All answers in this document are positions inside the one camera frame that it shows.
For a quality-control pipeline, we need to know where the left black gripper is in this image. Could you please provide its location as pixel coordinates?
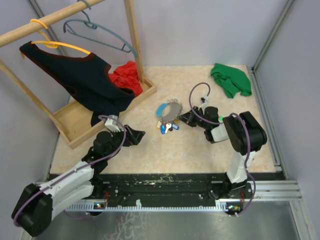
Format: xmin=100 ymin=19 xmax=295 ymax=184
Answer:
xmin=104 ymin=124 xmax=145 ymax=159

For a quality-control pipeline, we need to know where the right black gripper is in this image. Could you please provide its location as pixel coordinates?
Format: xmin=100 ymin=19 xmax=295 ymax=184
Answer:
xmin=177 ymin=106 xmax=209 ymax=130

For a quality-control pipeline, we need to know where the large keyring with blue handle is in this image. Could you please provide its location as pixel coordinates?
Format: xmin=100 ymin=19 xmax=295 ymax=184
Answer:
xmin=155 ymin=99 xmax=183 ymax=124

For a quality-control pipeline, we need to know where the bunch of tagged keys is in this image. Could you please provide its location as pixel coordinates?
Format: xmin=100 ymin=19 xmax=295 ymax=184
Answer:
xmin=156 ymin=120 xmax=180 ymax=135

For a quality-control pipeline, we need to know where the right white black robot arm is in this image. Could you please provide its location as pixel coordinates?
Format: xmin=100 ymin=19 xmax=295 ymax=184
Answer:
xmin=178 ymin=106 xmax=267 ymax=200

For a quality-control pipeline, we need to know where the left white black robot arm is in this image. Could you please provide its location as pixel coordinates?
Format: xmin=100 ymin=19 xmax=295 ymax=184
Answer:
xmin=11 ymin=124 xmax=146 ymax=237

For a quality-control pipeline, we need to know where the green crumpled cloth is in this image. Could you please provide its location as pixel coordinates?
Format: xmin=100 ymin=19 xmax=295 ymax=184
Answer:
xmin=210 ymin=63 xmax=252 ymax=99

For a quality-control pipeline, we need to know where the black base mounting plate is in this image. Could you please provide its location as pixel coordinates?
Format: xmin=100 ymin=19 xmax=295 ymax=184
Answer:
xmin=47 ymin=172 xmax=286 ymax=208

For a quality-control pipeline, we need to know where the red crumpled cloth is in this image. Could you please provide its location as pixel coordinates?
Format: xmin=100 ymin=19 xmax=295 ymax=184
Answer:
xmin=108 ymin=61 xmax=143 ymax=97

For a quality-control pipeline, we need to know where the wooden clothes rack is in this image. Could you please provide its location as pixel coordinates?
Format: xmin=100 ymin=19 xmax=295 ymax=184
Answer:
xmin=0 ymin=0 xmax=157 ymax=149

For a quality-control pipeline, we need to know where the dark navy tank top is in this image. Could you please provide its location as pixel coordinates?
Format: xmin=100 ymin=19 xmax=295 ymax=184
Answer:
xmin=19 ymin=42 xmax=135 ymax=127

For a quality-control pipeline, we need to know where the grey-blue plastic hanger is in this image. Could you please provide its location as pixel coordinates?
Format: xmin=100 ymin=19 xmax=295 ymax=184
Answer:
xmin=61 ymin=0 xmax=139 ymax=61

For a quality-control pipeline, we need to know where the yellow plastic hanger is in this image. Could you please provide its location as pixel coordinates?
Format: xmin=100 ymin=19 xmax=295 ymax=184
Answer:
xmin=20 ymin=18 xmax=91 ymax=59

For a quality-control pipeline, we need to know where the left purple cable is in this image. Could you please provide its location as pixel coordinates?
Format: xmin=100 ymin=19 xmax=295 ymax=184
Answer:
xmin=12 ymin=114 xmax=127 ymax=228

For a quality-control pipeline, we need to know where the purple cable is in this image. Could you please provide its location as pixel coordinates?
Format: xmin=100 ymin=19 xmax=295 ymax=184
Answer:
xmin=12 ymin=114 xmax=127 ymax=228
xmin=188 ymin=82 xmax=256 ymax=217

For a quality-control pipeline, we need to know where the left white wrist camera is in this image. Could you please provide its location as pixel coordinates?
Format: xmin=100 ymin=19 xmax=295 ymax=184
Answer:
xmin=103 ymin=115 xmax=123 ymax=133

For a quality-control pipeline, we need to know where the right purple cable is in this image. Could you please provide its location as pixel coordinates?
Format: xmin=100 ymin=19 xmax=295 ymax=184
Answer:
xmin=188 ymin=82 xmax=256 ymax=217

